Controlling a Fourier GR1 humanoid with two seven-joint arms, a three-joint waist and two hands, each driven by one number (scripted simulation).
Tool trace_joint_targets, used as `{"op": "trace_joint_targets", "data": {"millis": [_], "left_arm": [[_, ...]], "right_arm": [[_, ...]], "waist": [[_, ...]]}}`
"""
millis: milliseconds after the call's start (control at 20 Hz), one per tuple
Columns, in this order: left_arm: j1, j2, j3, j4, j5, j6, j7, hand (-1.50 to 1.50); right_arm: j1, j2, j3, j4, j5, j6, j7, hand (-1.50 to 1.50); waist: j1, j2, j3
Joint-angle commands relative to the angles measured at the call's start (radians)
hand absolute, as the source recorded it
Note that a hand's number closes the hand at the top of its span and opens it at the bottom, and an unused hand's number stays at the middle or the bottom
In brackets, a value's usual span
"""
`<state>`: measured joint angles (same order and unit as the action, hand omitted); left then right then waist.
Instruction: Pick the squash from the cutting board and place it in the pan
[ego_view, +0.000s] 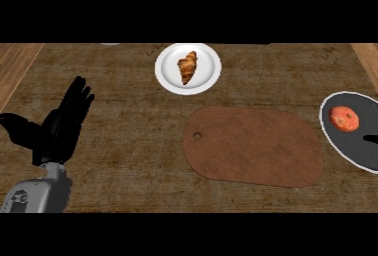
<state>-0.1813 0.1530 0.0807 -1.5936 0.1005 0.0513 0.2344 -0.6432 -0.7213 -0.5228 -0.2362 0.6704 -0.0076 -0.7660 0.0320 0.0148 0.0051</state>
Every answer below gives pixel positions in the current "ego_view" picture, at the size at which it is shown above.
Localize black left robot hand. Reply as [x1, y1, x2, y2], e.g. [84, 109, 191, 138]
[0, 75, 96, 166]

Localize dark pan with white rim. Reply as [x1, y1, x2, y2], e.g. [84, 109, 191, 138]
[318, 90, 378, 175]

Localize orange squash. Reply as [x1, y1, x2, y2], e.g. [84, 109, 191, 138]
[328, 105, 362, 133]

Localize brown wooden cutting board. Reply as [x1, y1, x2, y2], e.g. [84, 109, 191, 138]
[182, 105, 326, 189]

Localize brown woven placemat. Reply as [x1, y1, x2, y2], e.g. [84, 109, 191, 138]
[0, 43, 378, 214]

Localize white oval plate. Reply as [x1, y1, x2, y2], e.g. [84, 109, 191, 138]
[154, 43, 223, 96]

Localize golden brown croissant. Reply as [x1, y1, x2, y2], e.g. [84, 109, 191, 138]
[176, 50, 200, 86]

